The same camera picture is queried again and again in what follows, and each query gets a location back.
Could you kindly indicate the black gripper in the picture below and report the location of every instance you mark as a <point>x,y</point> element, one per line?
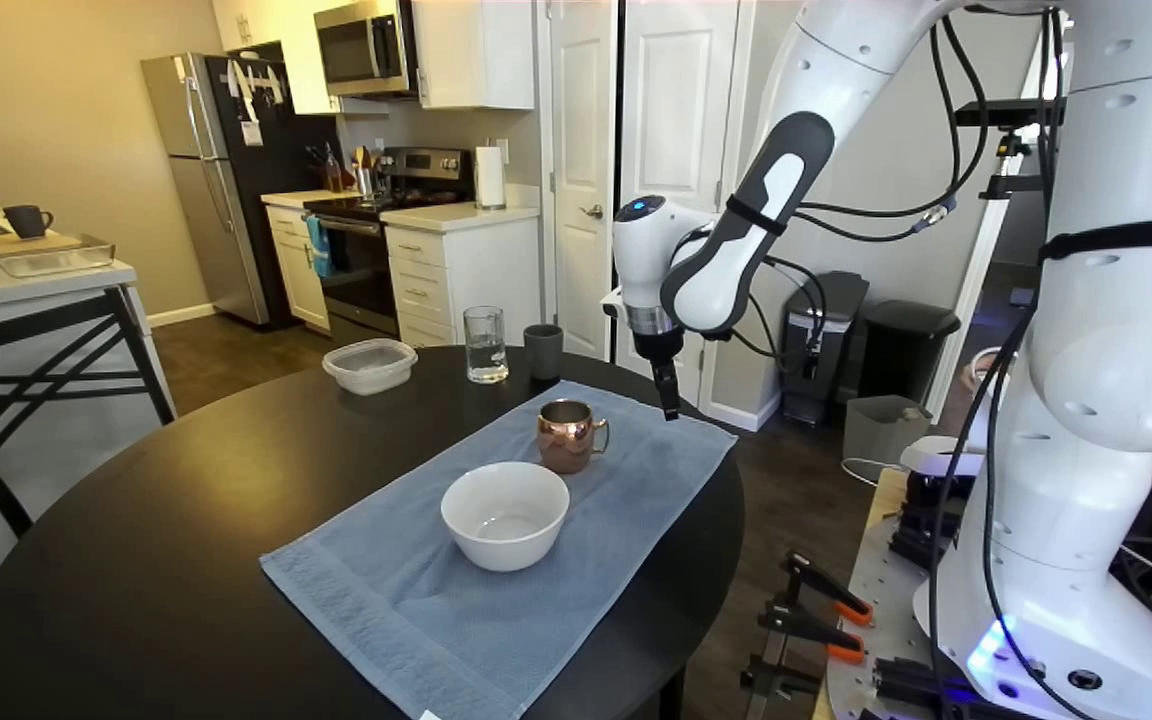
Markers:
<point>660,353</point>

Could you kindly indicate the copper mug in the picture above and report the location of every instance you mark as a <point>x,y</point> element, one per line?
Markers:
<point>567,439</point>

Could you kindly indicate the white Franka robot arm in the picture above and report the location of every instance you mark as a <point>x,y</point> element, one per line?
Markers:
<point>1108,347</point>

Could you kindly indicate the robot base mounting platform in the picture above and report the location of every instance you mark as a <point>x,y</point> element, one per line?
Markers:
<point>883,592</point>

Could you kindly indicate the white ceramic bowl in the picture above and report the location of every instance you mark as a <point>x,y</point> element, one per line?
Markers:
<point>506,512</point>

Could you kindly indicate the white bowl at edge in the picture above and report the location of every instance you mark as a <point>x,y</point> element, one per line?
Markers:
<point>370,364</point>

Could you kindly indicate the grey ceramic mug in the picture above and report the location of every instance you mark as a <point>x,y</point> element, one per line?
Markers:
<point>543,353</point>

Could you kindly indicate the tall black trash can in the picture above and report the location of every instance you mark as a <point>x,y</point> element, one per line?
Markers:
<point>834,360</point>

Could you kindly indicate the clear drinking glass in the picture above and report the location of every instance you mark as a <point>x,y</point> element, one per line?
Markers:
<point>485,349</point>

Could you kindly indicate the small grey waste bin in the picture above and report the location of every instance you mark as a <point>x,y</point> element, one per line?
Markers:
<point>883,434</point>

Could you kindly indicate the white lower cabinet with drawers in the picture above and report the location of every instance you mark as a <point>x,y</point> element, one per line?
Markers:
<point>470,275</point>

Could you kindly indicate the black orange-tipped clamp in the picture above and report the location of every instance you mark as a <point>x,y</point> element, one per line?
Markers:
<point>809,629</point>
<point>778,678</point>
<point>821,585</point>

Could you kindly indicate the wide black trash can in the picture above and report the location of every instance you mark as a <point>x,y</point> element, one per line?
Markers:
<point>910,347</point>

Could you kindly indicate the small black and white device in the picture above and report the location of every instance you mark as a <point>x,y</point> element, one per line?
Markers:
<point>929,512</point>

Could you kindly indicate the white paper towel roll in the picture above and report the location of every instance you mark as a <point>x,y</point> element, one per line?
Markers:
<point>491,176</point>

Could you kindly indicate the blue cloth towel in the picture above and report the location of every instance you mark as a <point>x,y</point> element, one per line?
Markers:
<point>440,612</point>

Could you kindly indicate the stainless black oven range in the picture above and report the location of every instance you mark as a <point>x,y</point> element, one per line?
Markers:
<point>363,265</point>

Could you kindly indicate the kitchen utensil crock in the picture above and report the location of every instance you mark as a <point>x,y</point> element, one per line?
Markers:
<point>363,172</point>

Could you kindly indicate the blue dish towel on oven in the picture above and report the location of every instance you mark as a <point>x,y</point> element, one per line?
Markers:
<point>316,250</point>

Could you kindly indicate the narrow white lower cabinet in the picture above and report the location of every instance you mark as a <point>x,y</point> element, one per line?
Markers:
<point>299,265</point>

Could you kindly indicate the white upper cabinet beside microwave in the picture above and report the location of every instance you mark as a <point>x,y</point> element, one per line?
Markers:
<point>476,54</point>

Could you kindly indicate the stainless over-range microwave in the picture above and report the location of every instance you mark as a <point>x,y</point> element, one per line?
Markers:
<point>363,48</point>

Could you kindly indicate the stainless black refrigerator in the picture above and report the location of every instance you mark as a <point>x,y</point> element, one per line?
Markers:
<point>217,200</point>

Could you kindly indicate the black cross-back chair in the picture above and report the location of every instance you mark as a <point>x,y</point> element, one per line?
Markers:
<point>146,353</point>

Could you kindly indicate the white upper cabinet above fridge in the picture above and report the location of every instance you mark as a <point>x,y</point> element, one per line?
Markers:
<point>277,44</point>

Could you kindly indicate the round black table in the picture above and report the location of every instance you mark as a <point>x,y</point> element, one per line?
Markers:
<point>136,585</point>

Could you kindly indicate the white counter island cabinet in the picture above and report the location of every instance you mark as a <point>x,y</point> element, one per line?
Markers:
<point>28,285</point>

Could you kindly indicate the dark mug on counter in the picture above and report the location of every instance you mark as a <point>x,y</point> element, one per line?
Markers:
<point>24,223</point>

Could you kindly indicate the black camera on stand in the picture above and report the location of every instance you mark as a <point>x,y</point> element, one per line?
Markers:
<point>1001,112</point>

